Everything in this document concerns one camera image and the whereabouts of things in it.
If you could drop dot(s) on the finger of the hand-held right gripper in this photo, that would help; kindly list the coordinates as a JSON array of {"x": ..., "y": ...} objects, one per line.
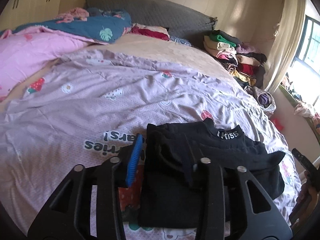
[{"x": 303, "y": 161}]

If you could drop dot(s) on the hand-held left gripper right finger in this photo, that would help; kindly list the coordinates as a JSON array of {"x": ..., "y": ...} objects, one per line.
[{"x": 193, "y": 171}]

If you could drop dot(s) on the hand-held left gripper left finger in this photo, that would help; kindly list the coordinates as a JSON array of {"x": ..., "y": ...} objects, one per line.
[{"x": 135, "y": 162}]

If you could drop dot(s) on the black sweater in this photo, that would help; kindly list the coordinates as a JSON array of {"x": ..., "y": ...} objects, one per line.
[{"x": 175, "y": 200}]

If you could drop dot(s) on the clothes on windowsill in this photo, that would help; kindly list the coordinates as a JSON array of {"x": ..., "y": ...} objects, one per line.
[{"x": 305, "y": 110}]

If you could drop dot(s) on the pile of folded clothes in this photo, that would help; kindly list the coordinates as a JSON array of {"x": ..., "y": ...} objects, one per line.
[{"x": 235, "y": 55}]

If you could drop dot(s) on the person's right hand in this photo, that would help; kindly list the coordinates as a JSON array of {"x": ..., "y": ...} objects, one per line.
[{"x": 306, "y": 187}]

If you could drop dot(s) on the small red item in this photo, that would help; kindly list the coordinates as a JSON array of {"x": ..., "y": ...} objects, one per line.
[{"x": 278, "y": 123}]

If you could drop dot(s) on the purple cloth bundle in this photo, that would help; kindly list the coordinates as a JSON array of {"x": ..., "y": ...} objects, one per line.
[{"x": 265, "y": 98}]

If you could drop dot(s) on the lilac printed bed cover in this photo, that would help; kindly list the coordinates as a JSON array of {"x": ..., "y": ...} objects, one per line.
[{"x": 75, "y": 110}]

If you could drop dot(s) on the beige bed sheet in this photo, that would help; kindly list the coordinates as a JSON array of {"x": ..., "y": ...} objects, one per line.
[{"x": 155, "y": 48}]

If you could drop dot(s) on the window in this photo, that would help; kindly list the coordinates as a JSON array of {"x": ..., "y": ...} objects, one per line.
[{"x": 310, "y": 45}]

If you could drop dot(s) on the cream curtain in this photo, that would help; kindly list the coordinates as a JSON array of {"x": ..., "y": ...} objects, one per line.
[{"x": 285, "y": 42}]

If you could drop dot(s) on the blue patterned pillow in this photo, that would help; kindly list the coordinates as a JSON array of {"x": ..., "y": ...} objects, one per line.
[{"x": 181, "y": 41}]

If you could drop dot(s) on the red folded cloth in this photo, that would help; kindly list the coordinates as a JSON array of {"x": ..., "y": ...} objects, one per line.
[{"x": 150, "y": 33}]

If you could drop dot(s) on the teal leaf print quilt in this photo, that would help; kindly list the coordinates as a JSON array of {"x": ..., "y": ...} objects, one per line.
[{"x": 100, "y": 27}]

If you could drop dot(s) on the grey padded headboard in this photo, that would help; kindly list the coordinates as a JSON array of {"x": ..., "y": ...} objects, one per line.
[{"x": 155, "y": 12}]

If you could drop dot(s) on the pink quilt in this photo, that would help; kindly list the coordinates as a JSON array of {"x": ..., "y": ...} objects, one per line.
[{"x": 25, "y": 55}]

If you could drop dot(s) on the pink floral cloth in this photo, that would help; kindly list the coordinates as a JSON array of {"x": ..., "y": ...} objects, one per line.
[{"x": 75, "y": 13}]

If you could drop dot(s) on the cream wardrobe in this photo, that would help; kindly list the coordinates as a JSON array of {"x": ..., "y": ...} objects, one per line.
[{"x": 32, "y": 2}]

